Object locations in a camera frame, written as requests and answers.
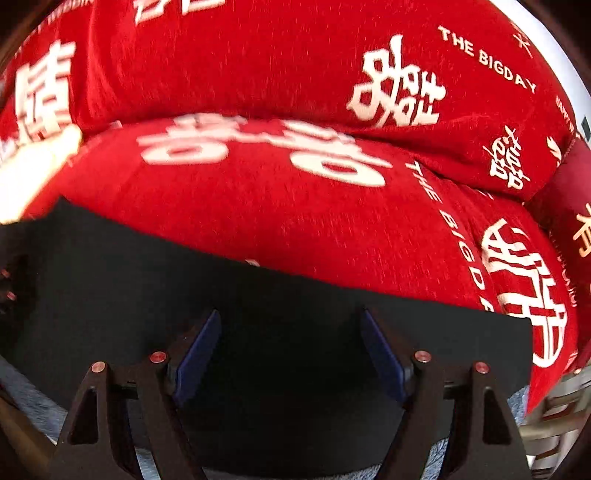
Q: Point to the dark red cushion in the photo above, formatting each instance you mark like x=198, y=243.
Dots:
x=561, y=198

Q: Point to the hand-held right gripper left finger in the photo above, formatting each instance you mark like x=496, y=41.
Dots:
x=198, y=360

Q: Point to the white cloth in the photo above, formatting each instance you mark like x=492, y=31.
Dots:
x=27, y=175

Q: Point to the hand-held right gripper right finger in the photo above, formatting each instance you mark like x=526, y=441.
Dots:
x=383, y=360

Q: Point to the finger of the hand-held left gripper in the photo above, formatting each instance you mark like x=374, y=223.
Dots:
x=7, y=286

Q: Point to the metal frame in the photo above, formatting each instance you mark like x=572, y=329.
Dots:
x=554, y=415

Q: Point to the black pants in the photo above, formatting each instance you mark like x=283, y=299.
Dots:
x=277, y=314

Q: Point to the red printed sofa cover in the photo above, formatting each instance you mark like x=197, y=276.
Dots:
x=254, y=60
x=300, y=221

